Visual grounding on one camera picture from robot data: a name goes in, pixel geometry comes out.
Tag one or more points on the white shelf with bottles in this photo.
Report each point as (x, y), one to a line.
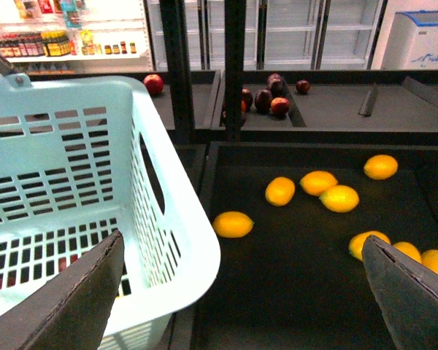
(82, 37)

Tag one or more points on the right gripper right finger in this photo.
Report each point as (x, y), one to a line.
(406, 292)

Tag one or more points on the red apple front tray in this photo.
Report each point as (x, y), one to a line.
(280, 107)

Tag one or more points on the yellow lemon upper right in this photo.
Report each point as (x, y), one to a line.
(356, 243)

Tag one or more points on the white chest freezer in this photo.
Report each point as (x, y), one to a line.
(413, 42)

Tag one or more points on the light blue plastic basket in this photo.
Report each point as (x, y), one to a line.
(79, 159)

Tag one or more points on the dark purple fruit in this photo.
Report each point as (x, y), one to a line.
(275, 84)

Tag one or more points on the glass door refrigerator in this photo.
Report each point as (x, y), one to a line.
(318, 35)

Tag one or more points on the yellow lemon far right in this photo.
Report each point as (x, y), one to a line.
(381, 167)

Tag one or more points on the yellow lemon upper left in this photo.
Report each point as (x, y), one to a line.
(340, 198)

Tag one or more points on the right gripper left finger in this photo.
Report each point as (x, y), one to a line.
(71, 311)

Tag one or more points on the small dark red apple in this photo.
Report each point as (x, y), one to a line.
(303, 86)

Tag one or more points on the black metal shelf frame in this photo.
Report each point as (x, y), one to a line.
(222, 36)

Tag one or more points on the red apple left tray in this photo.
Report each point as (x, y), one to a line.
(154, 84)

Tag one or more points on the yellow lemon centre left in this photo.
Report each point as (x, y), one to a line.
(280, 191)

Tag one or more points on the red apple tray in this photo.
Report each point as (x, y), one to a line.
(280, 107)
(154, 84)

